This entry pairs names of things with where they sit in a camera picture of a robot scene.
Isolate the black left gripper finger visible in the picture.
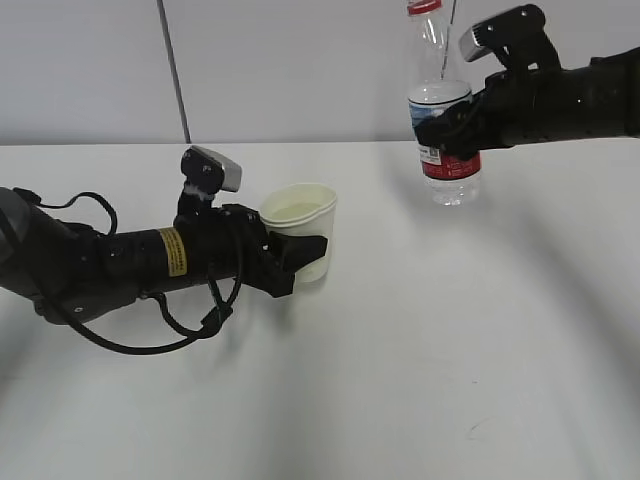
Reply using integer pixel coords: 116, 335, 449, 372
268, 232, 328, 273

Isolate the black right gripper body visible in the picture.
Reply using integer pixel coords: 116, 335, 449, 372
466, 69, 540, 151

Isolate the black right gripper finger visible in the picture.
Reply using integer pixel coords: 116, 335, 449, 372
414, 101, 479, 161

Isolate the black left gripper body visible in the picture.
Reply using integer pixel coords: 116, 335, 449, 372
173, 204, 293, 298

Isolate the white paper cup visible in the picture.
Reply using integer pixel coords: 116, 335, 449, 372
259, 183, 337, 287

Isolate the clear water bottle red label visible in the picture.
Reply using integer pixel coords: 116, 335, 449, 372
406, 1, 481, 206

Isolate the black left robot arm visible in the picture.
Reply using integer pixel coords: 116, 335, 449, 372
1, 188, 328, 324

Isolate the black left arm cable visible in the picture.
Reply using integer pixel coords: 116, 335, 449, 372
12, 187, 246, 356

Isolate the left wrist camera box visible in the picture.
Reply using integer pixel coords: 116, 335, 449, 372
180, 145, 242, 195

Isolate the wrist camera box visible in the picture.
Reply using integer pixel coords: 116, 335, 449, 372
180, 145, 242, 195
458, 3, 562, 71

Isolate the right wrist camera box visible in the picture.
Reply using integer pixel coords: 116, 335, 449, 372
458, 3, 562, 71

